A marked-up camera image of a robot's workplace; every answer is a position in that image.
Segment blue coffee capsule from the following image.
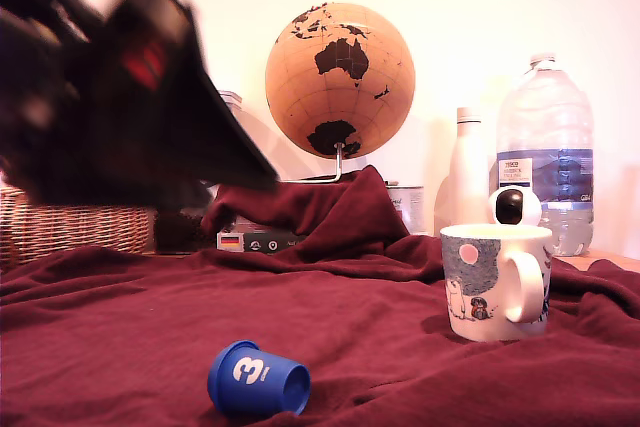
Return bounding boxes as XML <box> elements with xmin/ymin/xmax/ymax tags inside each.
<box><xmin>207</xmin><ymin>339</ymin><xmax>312</xmax><ymax>417</ymax></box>

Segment wicker basket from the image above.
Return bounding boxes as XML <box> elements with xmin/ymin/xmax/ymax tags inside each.
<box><xmin>0</xmin><ymin>186</ymin><xmax>154</xmax><ymax>268</ymax></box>

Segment dark box with flag print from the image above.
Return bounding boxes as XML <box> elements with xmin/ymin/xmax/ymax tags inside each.
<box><xmin>215</xmin><ymin>216</ymin><xmax>309</xmax><ymax>254</ymax></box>

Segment metal globe stand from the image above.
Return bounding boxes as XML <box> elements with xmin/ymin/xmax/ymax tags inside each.
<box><xmin>279</xmin><ymin>142</ymin><xmax>346</xmax><ymax>183</ymax></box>

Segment cork globe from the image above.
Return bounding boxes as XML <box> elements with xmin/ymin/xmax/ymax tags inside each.
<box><xmin>265</xmin><ymin>2</ymin><xmax>416</xmax><ymax>160</ymax></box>

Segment metal tin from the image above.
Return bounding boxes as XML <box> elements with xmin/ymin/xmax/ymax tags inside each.
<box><xmin>384</xmin><ymin>181</ymin><xmax>426</xmax><ymax>236</ymax></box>

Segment dark red fleece cloth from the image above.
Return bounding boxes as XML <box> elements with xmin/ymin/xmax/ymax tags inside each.
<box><xmin>0</xmin><ymin>164</ymin><xmax>640</xmax><ymax>427</ymax></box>

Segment slim white bottle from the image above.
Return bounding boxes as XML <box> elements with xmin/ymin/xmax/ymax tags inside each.
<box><xmin>433</xmin><ymin>105</ymin><xmax>491</xmax><ymax>237</ymax></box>

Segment white illustrated mug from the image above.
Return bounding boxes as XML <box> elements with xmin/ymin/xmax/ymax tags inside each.
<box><xmin>439</xmin><ymin>223</ymin><xmax>553</xmax><ymax>343</ymax></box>

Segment large clear water bottle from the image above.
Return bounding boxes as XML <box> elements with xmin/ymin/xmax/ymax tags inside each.
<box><xmin>494</xmin><ymin>52</ymin><xmax>595</xmax><ymax>257</ymax></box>

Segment small white round camera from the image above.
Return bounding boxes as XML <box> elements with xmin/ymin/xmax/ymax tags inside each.
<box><xmin>486</xmin><ymin>187</ymin><xmax>542</xmax><ymax>226</ymax></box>

